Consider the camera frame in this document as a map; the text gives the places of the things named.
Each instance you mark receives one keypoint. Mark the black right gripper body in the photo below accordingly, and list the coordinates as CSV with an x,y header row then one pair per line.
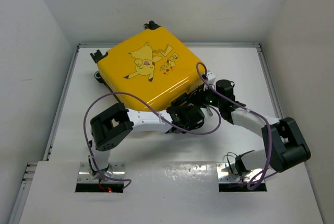
x,y
209,95

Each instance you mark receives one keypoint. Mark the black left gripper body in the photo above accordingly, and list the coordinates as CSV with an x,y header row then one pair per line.
x,y
191,125

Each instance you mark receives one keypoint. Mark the yellow suitcase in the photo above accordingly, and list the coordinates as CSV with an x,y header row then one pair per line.
x,y
152,67

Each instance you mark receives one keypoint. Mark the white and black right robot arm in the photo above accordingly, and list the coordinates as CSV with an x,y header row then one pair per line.
x,y
284,144

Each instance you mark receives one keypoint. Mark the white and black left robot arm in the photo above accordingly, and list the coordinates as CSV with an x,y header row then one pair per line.
x,y
113,125

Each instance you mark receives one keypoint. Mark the white front platform board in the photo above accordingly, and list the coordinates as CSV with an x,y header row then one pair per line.
x,y
167,193

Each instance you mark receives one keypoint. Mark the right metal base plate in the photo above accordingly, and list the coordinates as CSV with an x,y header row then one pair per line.
x,y
226,176

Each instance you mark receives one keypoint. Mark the metal base plate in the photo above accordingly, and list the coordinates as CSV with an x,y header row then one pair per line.
x,y
115,170
226,176

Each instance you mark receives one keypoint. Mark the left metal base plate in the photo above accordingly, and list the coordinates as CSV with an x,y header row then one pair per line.
x,y
115,170

